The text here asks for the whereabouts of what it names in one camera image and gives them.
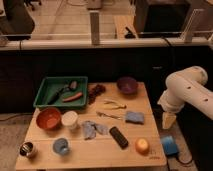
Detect black remote control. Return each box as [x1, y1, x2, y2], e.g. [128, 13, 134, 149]
[109, 127, 129, 149]

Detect metal fork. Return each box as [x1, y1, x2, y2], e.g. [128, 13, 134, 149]
[96, 111, 122, 120]

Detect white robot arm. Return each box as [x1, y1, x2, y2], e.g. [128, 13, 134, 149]
[157, 66, 213, 129]

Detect white paper cup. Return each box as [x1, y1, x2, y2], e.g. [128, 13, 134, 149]
[62, 111, 78, 130]

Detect blue sponge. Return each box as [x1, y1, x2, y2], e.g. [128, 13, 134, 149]
[125, 111, 144, 124]

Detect orange fruit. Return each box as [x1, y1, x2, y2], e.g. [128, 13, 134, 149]
[135, 138, 149, 155]

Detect wooden table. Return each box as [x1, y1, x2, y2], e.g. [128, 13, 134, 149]
[15, 83, 166, 171]

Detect purple bowl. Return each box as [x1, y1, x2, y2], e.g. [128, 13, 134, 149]
[117, 77, 138, 94]

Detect dark red grapes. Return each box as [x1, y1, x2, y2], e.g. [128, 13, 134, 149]
[88, 84, 106, 104]

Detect crumpled blue cloth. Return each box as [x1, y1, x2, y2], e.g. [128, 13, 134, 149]
[82, 121, 108, 140]

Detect red chili pepper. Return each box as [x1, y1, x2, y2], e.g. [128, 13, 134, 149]
[62, 92, 83, 102]

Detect green plastic tray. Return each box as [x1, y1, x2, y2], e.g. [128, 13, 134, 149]
[34, 76, 88, 110]

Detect blue mug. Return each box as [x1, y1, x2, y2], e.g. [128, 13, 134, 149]
[53, 138, 69, 156]

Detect orange bowl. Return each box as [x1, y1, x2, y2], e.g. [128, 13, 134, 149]
[36, 107, 61, 130]

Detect black office chair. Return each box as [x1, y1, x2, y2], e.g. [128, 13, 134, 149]
[0, 0, 35, 41]

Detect black handled brush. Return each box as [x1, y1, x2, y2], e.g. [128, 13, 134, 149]
[48, 81, 78, 105]

